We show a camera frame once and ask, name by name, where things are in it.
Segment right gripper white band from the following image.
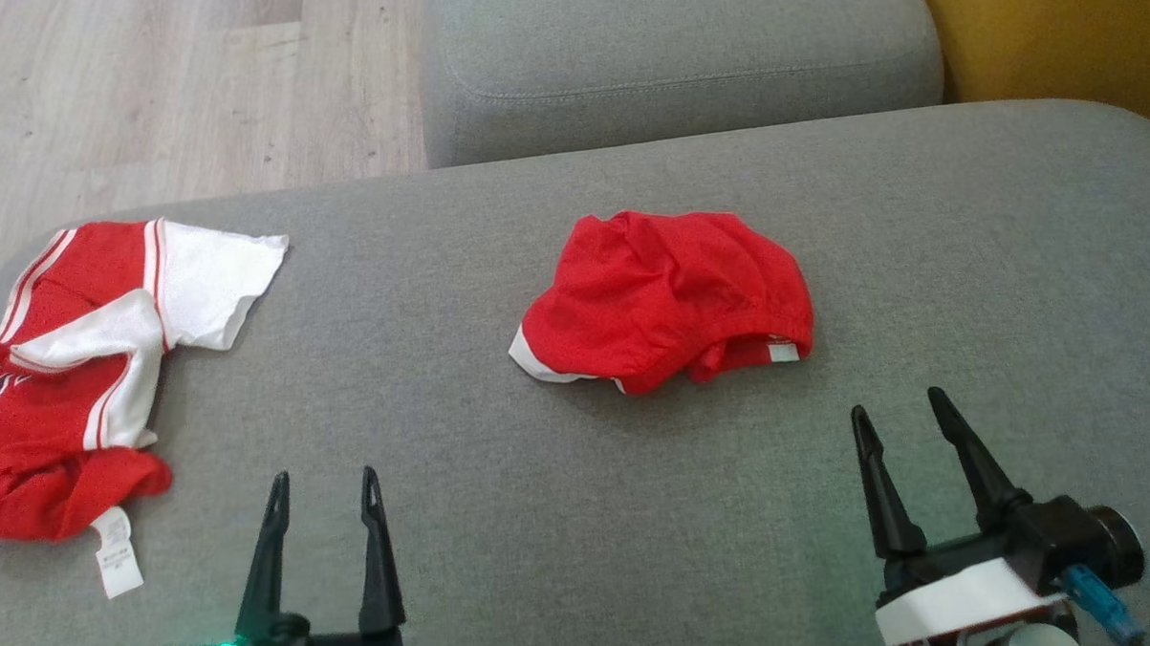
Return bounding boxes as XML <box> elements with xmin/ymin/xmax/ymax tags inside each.
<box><xmin>849</xmin><ymin>381</ymin><xmax>1076</xmax><ymax>646</ymax></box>

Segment red and white jersey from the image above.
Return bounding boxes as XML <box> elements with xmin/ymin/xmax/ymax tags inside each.
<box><xmin>0</xmin><ymin>213</ymin><xmax>302</xmax><ymax>604</ymax></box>

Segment grey sofa side cushion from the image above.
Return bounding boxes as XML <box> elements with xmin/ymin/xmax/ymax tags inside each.
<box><xmin>419</xmin><ymin>0</ymin><xmax>947</xmax><ymax>168</ymax></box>

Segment grey fabric sofa seat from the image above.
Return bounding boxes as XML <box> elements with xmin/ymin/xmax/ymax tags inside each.
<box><xmin>0</xmin><ymin>96</ymin><xmax>1150</xmax><ymax>646</ymax></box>

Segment right camera cable blue plug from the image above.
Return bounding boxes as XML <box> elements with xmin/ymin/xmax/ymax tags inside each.
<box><xmin>1060</xmin><ymin>561</ymin><xmax>1148</xmax><ymax>646</ymax></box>

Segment red shorts with white trim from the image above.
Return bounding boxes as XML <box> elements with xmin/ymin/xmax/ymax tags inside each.
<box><xmin>504</xmin><ymin>204</ymin><xmax>817</xmax><ymax>400</ymax></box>

